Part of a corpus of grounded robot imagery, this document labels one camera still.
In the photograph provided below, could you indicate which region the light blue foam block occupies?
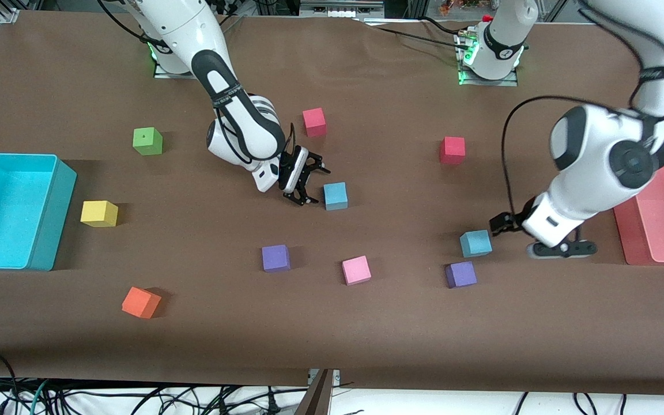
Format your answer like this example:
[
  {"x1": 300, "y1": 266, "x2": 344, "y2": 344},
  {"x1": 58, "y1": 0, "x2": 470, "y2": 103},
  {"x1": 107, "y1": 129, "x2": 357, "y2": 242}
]
[
  {"x1": 324, "y1": 182, "x2": 349, "y2": 211},
  {"x1": 460, "y1": 229, "x2": 493, "y2": 258}
]

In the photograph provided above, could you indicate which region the red foam block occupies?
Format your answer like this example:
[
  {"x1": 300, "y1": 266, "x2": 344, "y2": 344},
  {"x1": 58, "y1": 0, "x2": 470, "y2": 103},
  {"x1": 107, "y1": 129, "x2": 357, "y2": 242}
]
[
  {"x1": 302, "y1": 108, "x2": 327, "y2": 138},
  {"x1": 439, "y1": 137, "x2": 466, "y2": 165}
]

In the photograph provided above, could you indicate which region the purple foam block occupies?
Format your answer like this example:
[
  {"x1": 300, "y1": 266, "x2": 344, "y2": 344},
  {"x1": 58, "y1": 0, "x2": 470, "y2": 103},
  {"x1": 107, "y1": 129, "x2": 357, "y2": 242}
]
[
  {"x1": 262, "y1": 244, "x2": 291, "y2": 273},
  {"x1": 445, "y1": 261, "x2": 478, "y2": 289}
]

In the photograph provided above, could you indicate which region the pink foam block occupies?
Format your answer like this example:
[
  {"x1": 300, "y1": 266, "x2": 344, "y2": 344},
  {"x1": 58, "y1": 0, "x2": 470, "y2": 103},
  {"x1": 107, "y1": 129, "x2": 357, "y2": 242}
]
[{"x1": 342, "y1": 255, "x2": 372, "y2": 286}]

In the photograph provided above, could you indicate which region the green foam block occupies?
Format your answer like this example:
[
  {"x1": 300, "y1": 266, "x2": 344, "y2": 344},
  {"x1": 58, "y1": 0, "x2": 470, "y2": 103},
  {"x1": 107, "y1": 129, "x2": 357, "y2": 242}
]
[{"x1": 133, "y1": 127, "x2": 164, "y2": 156}]

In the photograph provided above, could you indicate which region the brown paper table cover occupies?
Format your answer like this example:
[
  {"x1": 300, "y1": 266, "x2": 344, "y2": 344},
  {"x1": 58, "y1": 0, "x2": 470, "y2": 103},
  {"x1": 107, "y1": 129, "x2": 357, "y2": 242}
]
[{"x1": 0, "y1": 9, "x2": 664, "y2": 396}]

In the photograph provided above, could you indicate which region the grey background box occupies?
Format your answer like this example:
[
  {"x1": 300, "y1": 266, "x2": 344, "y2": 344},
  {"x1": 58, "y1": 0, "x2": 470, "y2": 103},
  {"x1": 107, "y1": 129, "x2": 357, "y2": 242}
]
[{"x1": 299, "y1": 0, "x2": 386, "y2": 19}]

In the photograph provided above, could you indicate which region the yellow foam block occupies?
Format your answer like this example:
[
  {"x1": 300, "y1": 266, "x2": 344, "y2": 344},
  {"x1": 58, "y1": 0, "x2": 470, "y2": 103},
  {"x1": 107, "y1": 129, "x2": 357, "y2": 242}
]
[{"x1": 81, "y1": 200, "x2": 119, "y2": 228}]

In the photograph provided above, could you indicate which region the orange foam block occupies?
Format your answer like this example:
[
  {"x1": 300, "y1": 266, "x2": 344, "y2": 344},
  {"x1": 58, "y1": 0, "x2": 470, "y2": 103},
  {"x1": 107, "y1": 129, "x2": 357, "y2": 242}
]
[{"x1": 122, "y1": 286, "x2": 162, "y2": 319}]

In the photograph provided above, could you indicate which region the cyan plastic bin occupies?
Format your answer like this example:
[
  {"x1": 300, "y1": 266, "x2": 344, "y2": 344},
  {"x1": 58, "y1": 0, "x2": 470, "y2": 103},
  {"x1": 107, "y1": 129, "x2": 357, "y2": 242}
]
[{"x1": 0, "y1": 153, "x2": 77, "y2": 271}]

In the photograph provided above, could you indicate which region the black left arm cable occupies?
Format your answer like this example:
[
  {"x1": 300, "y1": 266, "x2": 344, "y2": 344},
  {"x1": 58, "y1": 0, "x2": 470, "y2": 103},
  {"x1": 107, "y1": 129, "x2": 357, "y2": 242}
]
[{"x1": 501, "y1": 95, "x2": 576, "y2": 217}]

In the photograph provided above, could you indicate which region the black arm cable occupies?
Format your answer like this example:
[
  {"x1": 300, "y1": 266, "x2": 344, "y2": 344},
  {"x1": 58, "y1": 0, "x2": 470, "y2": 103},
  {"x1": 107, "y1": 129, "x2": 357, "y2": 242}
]
[
  {"x1": 97, "y1": 0, "x2": 168, "y2": 50},
  {"x1": 501, "y1": 95, "x2": 576, "y2": 217}
]

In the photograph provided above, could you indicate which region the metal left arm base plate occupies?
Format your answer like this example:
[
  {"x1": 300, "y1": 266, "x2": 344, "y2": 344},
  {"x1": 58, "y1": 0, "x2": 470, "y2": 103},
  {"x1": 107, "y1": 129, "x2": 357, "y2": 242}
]
[{"x1": 458, "y1": 68, "x2": 519, "y2": 87}]

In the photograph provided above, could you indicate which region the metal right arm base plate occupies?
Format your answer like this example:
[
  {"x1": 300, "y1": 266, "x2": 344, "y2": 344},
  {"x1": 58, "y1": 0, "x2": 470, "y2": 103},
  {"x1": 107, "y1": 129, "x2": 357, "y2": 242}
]
[{"x1": 153, "y1": 58, "x2": 200, "y2": 80}]

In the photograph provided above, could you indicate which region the black cable on table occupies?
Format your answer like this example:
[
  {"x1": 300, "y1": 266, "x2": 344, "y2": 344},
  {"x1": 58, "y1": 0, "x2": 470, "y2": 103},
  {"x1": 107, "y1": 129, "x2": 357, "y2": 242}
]
[{"x1": 361, "y1": 22, "x2": 465, "y2": 47}]

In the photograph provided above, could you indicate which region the small metal edge bracket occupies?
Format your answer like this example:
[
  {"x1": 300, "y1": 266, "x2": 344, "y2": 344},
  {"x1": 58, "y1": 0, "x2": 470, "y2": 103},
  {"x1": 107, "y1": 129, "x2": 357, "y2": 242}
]
[{"x1": 308, "y1": 369, "x2": 341, "y2": 386}]

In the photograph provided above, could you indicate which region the dark brown post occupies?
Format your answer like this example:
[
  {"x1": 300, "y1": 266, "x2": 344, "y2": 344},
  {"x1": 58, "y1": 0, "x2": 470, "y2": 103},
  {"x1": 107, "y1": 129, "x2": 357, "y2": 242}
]
[{"x1": 295, "y1": 369, "x2": 334, "y2": 415}]

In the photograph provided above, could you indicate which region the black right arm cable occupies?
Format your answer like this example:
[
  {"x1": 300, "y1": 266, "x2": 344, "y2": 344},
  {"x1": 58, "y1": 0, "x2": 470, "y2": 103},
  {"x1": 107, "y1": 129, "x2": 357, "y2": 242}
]
[{"x1": 97, "y1": 0, "x2": 168, "y2": 50}]

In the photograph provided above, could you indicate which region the teal floor cable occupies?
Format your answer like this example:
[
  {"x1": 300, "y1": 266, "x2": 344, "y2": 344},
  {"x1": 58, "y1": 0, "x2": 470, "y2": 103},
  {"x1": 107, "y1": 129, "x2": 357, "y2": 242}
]
[{"x1": 28, "y1": 379, "x2": 51, "y2": 415}]

